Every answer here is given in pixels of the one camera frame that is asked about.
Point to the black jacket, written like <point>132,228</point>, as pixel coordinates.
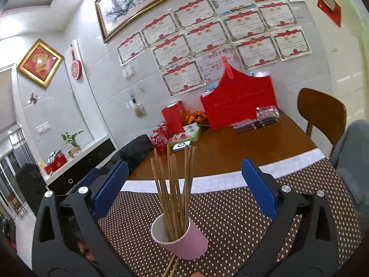
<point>132,155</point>

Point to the framed plum blossom painting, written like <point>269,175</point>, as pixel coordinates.
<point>138,0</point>

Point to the wooden chopstick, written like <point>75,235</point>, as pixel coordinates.
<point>174,269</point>
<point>168,267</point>

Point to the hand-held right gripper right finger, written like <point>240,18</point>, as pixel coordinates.
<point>259,184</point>

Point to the brown dotted placemat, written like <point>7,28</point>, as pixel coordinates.
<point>239,236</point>

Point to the red cola can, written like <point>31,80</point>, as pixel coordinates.
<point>166,127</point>
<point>157,144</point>
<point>163,134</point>

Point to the clear plastic packet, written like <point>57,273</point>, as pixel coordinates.
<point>267,114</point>

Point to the tall red box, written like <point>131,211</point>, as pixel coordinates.
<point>173,118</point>

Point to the black sideboard white top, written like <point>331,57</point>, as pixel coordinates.
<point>86,164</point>

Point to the potted green plant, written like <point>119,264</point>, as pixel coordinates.
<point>73,144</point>

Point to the double wall socket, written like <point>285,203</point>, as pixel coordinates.
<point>43,127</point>

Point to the orange snack packet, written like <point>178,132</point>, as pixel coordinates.
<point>196,117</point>

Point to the bunch of wooden chopsticks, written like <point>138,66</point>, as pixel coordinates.
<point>173,196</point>

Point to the gold framed red picture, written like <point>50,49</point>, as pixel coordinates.
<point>40,63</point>

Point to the white wall switch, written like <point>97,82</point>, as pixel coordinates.
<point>128,71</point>

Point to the small wooden chair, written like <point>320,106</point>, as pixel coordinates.
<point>16,205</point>

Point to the red paddle wall ornament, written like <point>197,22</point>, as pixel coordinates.
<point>76,67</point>

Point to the red storage basket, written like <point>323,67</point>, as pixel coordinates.
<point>239,104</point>

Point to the pink paper cup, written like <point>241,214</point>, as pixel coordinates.
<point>190,242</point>

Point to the round hanging brush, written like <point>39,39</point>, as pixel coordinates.
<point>139,110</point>

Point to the red heart paper card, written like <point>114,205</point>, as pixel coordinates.
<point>330,5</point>

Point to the grey garment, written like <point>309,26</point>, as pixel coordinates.
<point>351,155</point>

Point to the hanging black key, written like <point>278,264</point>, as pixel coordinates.
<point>133,100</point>

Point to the flat dark plastic packets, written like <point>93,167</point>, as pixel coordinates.
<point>253,126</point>

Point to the wall of award certificates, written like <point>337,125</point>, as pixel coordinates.
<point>230,31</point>

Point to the blue white packet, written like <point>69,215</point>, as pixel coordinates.
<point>210,90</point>

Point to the green tray box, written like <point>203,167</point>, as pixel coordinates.
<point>187,137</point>

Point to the butterfly wall sticker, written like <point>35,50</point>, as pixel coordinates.
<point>33,98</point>

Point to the red gift tin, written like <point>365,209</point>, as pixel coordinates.
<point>56,164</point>

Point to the white flat device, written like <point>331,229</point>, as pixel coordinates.
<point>181,146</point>

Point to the grey window curtain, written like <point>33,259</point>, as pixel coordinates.
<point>21,150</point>

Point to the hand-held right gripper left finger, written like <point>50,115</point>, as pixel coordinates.
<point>111,187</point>

